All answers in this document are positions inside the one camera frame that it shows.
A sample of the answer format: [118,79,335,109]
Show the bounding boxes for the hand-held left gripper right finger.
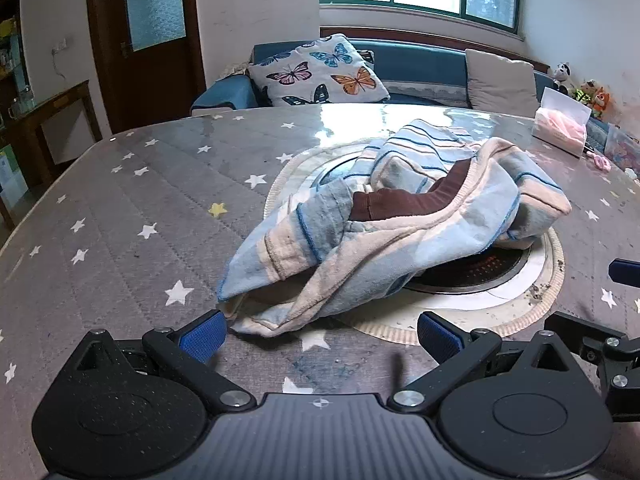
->
[387,311,582,414]

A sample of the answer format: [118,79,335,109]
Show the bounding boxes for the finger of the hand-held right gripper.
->
[608,258,640,289]
[545,311,640,417]

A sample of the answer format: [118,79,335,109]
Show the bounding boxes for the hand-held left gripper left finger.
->
[65,309,257,414]

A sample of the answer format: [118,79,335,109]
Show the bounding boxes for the blue beige striped garment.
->
[216,119,573,337]

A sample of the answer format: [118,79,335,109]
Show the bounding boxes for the clear plastic storage box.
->
[602,122,640,171]

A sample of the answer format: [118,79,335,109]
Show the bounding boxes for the grey star-print table cover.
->
[0,102,640,480]

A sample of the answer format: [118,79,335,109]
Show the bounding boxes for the pink tissue pack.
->
[531,86,592,158]

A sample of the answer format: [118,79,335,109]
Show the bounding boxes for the yellow green plush toy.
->
[570,80,598,106]

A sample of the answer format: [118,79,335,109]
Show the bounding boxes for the panda plush toy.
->
[547,62,573,93]

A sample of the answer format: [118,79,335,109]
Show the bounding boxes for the beige cushion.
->
[465,49,541,111]

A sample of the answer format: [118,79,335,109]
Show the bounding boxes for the green white cardboard box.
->
[0,144,31,198]

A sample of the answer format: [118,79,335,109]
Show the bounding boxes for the dark wooden door with glass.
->
[85,0,207,133]

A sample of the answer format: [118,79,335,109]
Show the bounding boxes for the blue sofa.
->
[190,40,566,116]

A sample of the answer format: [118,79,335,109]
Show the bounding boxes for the dark wooden side table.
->
[0,80,103,231]

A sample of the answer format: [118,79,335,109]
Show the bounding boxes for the white butterfly-print pillow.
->
[247,33,392,107]

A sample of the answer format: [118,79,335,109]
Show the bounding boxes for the dark wooden display cabinet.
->
[0,0,33,116]

